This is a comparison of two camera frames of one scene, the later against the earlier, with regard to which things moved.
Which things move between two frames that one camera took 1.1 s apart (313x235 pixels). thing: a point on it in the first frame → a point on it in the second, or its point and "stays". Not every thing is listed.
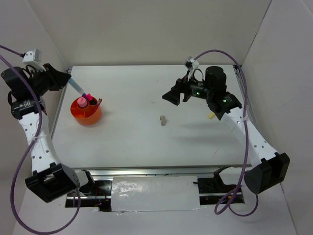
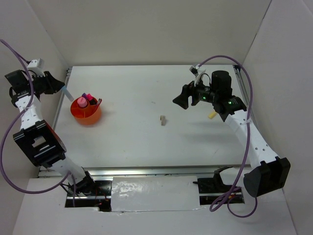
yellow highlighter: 211,115 stays
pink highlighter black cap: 92,100 stays
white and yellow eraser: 163,119 stays
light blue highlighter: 76,85 → 67,93
